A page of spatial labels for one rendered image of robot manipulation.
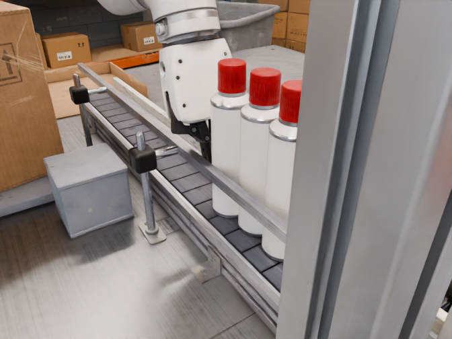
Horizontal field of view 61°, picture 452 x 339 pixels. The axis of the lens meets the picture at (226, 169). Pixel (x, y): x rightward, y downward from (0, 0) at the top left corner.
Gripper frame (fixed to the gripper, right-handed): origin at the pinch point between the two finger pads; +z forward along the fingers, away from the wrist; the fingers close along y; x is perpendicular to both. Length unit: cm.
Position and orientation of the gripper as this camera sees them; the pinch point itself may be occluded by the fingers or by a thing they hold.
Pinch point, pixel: (213, 153)
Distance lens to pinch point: 54.2
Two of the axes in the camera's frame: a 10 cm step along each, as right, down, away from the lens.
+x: -5.2, -1.0, 8.5
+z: 1.9, 9.5, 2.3
